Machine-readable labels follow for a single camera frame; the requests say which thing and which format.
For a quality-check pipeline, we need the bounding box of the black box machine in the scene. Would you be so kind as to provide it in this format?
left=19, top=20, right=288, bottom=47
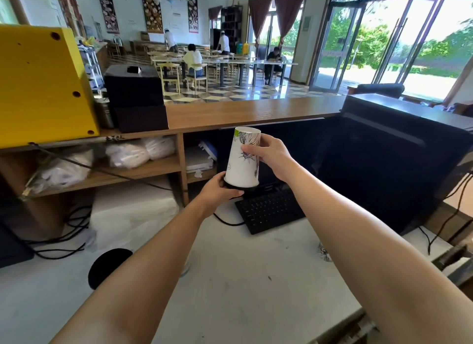
left=104, top=64, right=170, bottom=134

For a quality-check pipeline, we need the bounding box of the yellow machine housing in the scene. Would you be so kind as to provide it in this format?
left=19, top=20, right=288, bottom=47
left=0, top=24, right=100, bottom=149

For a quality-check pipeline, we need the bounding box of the dark floral wall poster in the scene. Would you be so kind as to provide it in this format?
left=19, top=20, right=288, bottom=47
left=97, top=0, right=120, bottom=34
left=141, top=0, right=164, bottom=34
left=187, top=0, right=199, bottom=33

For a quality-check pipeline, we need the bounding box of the clear plastic bag of lids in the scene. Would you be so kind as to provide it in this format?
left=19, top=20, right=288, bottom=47
left=20, top=149, right=95, bottom=200

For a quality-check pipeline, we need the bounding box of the stack of white boxes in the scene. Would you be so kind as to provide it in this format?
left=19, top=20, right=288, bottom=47
left=184, top=140, right=218, bottom=179

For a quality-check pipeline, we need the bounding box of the person's right hand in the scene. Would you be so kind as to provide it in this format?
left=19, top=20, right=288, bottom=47
left=240, top=134, right=301, bottom=183

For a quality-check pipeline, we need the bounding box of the black cup lid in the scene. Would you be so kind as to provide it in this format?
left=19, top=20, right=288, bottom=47
left=223, top=177, right=259, bottom=191

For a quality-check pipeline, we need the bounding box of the long dining table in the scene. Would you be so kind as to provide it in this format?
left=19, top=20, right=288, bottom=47
left=151, top=55, right=253, bottom=88

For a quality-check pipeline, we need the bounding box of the wooden counter shelf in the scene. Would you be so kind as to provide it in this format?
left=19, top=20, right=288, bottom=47
left=0, top=95, right=346, bottom=241

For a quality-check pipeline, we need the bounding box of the black keyboard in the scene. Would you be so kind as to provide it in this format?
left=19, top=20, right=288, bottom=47
left=235, top=189, right=307, bottom=236

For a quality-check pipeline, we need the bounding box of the white printed paper cup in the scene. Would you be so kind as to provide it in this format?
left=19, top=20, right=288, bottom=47
left=224, top=127, right=262, bottom=188

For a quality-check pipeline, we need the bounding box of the wooden chair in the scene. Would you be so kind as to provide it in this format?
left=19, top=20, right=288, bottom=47
left=157, top=62, right=182, bottom=95

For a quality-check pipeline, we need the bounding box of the glass door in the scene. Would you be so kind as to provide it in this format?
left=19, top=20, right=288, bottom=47
left=310, top=4, right=366, bottom=93

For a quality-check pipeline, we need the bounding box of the black cable bundle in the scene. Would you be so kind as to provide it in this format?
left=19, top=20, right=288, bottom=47
left=22, top=206, right=93, bottom=260

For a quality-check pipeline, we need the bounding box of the black computer monitor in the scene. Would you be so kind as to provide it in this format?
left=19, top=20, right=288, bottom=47
left=217, top=94, right=473, bottom=236

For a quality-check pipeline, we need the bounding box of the person's right forearm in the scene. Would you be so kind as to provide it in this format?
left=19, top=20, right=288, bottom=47
left=284, top=166, right=473, bottom=344

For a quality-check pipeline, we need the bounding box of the dark bookshelf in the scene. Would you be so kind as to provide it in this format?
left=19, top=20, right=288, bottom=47
left=220, top=5, right=244, bottom=54

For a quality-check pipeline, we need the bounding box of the black armchair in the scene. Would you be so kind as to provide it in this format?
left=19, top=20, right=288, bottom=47
left=347, top=83, right=405, bottom=100

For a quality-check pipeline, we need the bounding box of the person's left forearm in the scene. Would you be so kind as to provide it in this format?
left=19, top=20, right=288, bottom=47
left=50, top=204, right=208, bottom=344

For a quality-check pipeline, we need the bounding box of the metal cup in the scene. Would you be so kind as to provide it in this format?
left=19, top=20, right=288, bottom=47
left=95, top=98, right=116, bottom=130

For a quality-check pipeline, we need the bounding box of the white metal rack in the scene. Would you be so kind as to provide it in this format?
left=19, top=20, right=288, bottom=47
left=78, top=44, right=105, bottom=95

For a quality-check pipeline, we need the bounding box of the white paper sheet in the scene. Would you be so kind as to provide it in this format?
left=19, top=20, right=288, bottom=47
left=84, top=190, right=180, bottom=253

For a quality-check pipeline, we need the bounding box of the person's left hand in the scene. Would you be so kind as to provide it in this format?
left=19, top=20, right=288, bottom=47
left=186, top=171, right=245, bottom=219

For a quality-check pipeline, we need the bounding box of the black monitor cable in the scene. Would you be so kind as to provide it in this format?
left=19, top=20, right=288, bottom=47
left=418, top=172, right=473, bottom=255

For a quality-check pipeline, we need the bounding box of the white plastic bag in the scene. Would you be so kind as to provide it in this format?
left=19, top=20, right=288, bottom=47
left=105, top=140, right=150, bottom=169
left=143, top=136, right=176, bottom=160

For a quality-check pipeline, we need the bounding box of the black round pad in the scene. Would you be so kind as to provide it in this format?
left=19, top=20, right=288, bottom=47
left=87, top=248, right=134, bottom=290

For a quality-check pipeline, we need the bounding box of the black power cable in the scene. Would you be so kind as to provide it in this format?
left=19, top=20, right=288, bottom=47
left=29, top=142, right=173, bottom=191

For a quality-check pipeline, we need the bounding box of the dark red curtain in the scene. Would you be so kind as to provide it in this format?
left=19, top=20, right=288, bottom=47
left=248, top=0, right=309, bottom=47

